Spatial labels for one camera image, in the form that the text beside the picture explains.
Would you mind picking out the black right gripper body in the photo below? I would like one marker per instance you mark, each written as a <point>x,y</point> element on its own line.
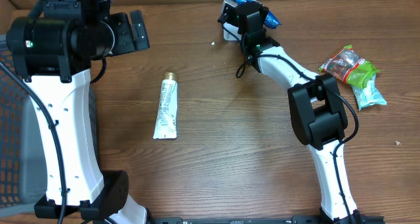
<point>260,11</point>

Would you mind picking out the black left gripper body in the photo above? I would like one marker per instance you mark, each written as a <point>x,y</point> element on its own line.
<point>123,36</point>

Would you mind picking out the blue snack wrapper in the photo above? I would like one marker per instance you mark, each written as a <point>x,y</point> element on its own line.
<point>270,22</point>

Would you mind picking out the white tube with gold cap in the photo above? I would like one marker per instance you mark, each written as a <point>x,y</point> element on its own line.
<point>166,121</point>

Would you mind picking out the green snack bag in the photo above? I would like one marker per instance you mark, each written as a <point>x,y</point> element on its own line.
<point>349,67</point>

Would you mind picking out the light blue tissue pack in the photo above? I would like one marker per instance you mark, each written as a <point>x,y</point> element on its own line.
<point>369,95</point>

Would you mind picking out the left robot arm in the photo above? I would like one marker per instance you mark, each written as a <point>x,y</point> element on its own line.
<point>52,49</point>

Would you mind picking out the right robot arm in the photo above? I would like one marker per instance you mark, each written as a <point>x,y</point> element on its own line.
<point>317,110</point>

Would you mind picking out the white barcode scanner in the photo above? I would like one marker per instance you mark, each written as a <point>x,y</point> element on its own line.
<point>230,32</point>

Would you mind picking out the grey plastic basket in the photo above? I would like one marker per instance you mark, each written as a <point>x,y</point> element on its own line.
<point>30,179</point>

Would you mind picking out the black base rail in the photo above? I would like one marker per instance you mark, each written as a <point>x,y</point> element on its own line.
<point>297,219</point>

